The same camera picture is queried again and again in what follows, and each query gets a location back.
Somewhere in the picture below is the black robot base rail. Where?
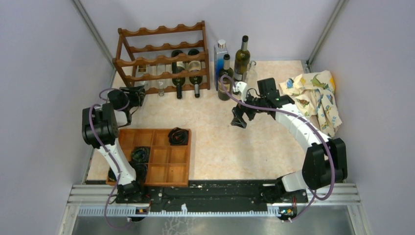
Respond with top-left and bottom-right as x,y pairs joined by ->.
115,180 -> 309,213

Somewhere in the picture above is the black cable coil in tray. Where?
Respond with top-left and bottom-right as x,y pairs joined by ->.
167,127 -> 190,145

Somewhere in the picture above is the black cable coil tray corner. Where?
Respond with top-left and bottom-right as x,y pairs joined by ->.
129,161 -> 148,182

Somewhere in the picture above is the clear tall glass bottle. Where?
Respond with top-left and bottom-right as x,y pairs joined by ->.
243,61 -> 257,88

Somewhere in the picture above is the green wine bottle dark label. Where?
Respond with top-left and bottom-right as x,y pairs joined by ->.
188,49 -> 203,98

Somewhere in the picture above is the wooden wine rack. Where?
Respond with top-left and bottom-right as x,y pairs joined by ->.
112,21 -> 211,90

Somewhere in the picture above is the green wine bottle white label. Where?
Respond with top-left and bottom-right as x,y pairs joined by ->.
171,49 -> 185,99

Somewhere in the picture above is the tall green wine bottle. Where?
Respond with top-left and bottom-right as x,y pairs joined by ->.
233,35 -> 251,81

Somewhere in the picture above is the clear square glass bottle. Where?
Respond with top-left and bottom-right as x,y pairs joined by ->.
156,64 -> 166,96

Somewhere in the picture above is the aluminium corner frame post right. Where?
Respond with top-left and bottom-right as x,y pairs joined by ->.
306,0 -> 348,68

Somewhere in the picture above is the dinosaur print cloth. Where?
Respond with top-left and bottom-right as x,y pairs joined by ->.
279,70 -> 342,137

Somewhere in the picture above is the blue square glass bottle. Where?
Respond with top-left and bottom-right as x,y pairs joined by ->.
214,39 -> 228,90

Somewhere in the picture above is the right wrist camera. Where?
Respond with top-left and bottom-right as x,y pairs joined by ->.
232,81 -> 248,102

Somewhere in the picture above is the clear liquor bottle black cap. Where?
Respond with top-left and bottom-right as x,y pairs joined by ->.
136,63 -> 150,92

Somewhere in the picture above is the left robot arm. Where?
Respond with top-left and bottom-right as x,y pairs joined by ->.
82,85 -> 147,203

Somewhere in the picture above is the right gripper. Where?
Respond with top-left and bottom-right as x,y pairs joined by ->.
231,89 -> 266,128

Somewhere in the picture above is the dark bottle brown label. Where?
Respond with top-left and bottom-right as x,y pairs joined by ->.
218,54 -> 234,101

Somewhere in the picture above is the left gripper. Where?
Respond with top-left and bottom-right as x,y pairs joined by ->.
119,84 -> 145,110

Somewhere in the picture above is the aluminium corner frame post left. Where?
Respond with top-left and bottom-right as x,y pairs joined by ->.
71,0 -> 114,67

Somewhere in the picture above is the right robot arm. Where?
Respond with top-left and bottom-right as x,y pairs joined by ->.
231,78 -> 348,202

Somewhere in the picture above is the black cable coil tray middle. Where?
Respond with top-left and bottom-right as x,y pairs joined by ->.
131,146 -> 150,164

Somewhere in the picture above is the aluminium corner frame post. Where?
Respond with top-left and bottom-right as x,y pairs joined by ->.
306,0 -> 348,68
71,0 -> 114,67

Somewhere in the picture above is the wooden compartment tray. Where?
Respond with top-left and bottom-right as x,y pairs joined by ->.
119,129 -> 191,187

